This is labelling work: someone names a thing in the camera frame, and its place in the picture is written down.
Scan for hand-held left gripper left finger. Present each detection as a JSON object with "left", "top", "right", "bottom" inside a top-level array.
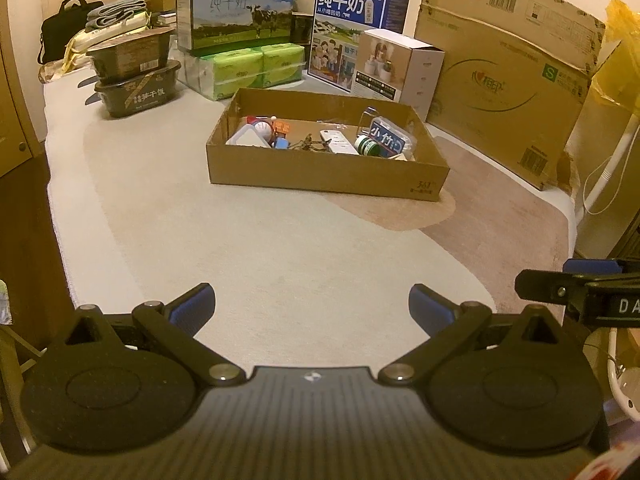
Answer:
[{"left": 65, "top": 283, "right": 246, "bottom": 387}]

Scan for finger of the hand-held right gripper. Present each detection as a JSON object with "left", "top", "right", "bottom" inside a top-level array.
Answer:
[
  {"left": 562, "top": 258, "right": 640, "bottom": 273},
  {"left": 515, "top": 270, "right": 621, "bottom": 311}
]

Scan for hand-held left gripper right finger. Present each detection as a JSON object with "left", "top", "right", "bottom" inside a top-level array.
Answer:
[{"left": 378, "top": 284, "right": 563, "bottom": 387}]

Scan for clear plastic packet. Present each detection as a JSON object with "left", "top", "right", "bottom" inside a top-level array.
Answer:
[{"left": 369, "top": 116, "right": 416, "bottom": 158}]

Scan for white plug adapter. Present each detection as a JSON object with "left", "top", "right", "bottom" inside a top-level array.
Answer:
[{"left": 225, "top": 126, "right": 273, "bottom": 148}]

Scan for white remote control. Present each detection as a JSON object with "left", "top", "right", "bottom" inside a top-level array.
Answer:
[{"left": 320, "top": 129, "right": 358, "bottom": 155}]

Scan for blue cat toy figurine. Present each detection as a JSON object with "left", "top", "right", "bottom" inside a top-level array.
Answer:
[{"left": 245, "top": 116, "right": 275, "bottom": 145}]

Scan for clear acrylic stand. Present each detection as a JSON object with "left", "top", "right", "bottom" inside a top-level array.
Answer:
[{"left": 359, "top": 106, "right": 381, "bottom": 136}]

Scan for white perforated basket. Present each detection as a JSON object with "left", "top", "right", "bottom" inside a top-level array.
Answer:
[{"left": 582, "top": 327, "right": 640, "bottom": 423}]

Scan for white pole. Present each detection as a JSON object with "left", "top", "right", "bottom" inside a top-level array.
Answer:
[{"left": 580, "top": 115, "right": 640, "bottom": 211}]

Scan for yellow plastic bag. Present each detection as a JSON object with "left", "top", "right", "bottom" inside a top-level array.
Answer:
[{"left": 592, "top": 0, "right": 640, "bottom": 116}]

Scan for black instant rice container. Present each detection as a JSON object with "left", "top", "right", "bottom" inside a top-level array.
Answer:
[
  {"left": 86, "top": 27, "right": 176, "bottom": 83},
  {"left": 94, "top": 59, "right": 182, "bottom": 119}
]

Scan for large brown cardboard box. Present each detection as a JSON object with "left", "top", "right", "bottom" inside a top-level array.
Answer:
[{"left": 414, "top": 0, "right": 606, "bottom": 191}]

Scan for white product box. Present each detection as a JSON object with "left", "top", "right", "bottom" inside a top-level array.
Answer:
[{"left": 350, "top": 29, "right": 446, "bottom": 122}]

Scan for green tissue pack bundle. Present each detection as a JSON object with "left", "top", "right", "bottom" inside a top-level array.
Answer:
[{"left": 177, "top": 42, "right": 307, "bottom": 102}]

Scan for wooden door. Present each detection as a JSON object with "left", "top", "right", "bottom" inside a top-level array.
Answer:
[{"left": 0, "top": 35, "right": 38, "bottom": 178}]

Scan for pale yellow soft packs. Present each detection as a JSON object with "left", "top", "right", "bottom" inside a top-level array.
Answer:
[{"left": 62, "top": 12, "right": 151, "bottom": 68}]

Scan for green milk carton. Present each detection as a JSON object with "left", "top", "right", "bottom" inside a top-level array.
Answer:
[{"left": 175, "top": 0, "right": 297, "bottom": 57}]

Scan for small dark box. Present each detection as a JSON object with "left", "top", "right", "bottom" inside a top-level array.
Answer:
[{"left": 291, "top": 11, "right": 316, "bottom": 43}]

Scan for black laptop bag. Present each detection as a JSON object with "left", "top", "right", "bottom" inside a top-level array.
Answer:
[{"left": 37, "top": 0, "right": 105, "bottom": 66}]

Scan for folded grey towels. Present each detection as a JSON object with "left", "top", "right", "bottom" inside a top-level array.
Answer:
[{"left": 85, "top": 0, "right": 148, "bottom": 31}]

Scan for blue milk carton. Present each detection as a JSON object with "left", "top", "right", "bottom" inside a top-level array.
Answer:
[{"left": 306, "top": 0, "right": 410, "bottom": 93}]

